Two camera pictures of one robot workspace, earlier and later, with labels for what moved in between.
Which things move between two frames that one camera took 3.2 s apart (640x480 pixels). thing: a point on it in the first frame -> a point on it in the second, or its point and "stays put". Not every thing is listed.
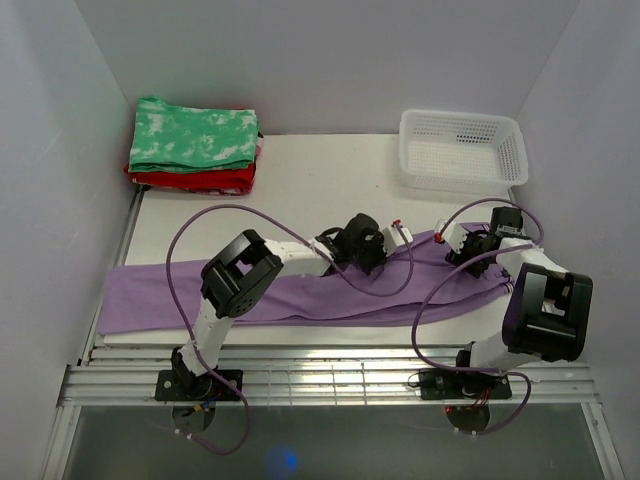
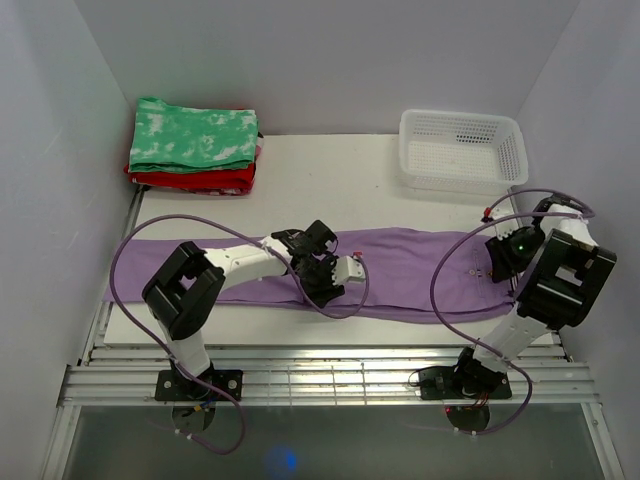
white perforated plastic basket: [461, 152] stays put
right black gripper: [456, 259] -> [502, 263]
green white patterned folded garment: [190, 139] stays put
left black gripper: [376, 239] -> [318, 297]
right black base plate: [441, 384] stays put
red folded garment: [229, 181] stays put
